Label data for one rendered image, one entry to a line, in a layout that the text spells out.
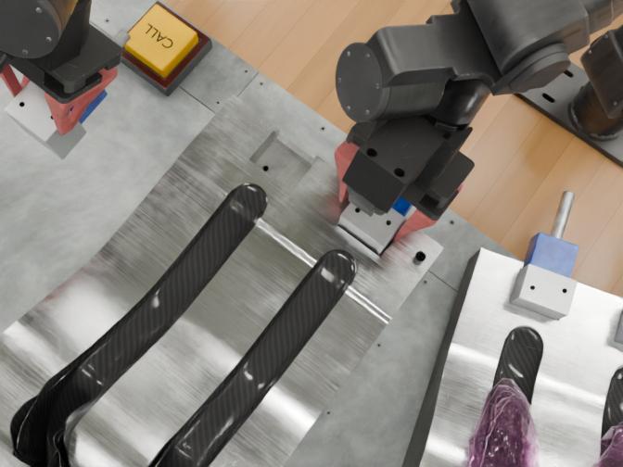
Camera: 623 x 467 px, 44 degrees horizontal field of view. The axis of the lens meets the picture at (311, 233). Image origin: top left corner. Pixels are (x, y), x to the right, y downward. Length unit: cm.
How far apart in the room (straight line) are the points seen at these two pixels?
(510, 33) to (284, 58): 41
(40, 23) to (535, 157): 56
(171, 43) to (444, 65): 41
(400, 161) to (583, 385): 33
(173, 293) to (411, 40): 34
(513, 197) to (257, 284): 31
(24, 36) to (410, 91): 26
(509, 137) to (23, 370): 56
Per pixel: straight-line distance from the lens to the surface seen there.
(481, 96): 61
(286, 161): 78
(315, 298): 73
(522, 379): 78
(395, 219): 72
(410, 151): 58
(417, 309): 82
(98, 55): 67
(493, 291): 78
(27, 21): 55
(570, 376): 80
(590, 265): 88
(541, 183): 89
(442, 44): 56
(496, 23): 55
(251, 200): 75
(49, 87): 66
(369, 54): 55
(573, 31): 56
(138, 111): 89
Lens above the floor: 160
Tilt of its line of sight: 75 degrees down
